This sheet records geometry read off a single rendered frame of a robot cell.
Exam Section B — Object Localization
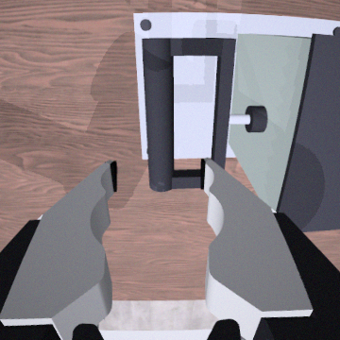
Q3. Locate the white metal mounting plate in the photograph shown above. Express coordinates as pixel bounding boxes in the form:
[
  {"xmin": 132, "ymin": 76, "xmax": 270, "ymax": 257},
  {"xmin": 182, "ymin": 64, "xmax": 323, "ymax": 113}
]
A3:
[{"xmin": 134, "ymin": 12, "xmax": 340, "ymax": 160}]

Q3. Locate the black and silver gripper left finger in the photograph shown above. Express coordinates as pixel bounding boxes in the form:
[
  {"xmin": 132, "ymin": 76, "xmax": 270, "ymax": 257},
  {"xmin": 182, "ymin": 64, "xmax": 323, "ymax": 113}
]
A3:
[{"xmin": 0, "ymin": 160, "xmax": 117, "ymax": 340}]

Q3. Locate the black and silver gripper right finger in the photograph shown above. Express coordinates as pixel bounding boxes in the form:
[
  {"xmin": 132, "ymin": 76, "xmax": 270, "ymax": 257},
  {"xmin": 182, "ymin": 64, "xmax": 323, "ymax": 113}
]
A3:
[{"xmin": 200, "ymin": 158, "xmax": 340, "ymax": 340}]

